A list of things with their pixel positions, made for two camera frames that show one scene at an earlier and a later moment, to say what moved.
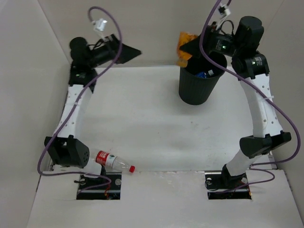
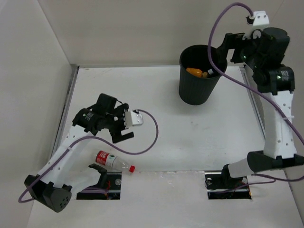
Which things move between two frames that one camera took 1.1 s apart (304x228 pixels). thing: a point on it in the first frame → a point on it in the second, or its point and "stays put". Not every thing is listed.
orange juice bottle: (183, 57) → (197, 72)
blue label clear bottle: (201, 74) → (210, 71)
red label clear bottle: (113, 161) stays put
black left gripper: (117, 51) → (118, 126)
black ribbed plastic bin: (197, 91) stays put
